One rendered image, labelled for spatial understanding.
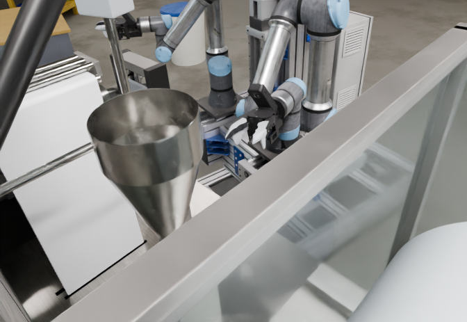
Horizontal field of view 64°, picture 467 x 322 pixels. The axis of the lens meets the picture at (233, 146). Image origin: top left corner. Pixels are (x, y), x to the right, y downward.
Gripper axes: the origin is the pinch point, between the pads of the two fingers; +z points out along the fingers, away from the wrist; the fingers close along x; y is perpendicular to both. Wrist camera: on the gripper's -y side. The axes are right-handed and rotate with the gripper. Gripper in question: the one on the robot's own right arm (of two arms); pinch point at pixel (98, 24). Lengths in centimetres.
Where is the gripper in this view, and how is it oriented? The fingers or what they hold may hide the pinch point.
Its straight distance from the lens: 199.3
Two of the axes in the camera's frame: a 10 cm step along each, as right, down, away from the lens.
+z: -9.9, 1.2, -0.8
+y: 0.4, 7.3, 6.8
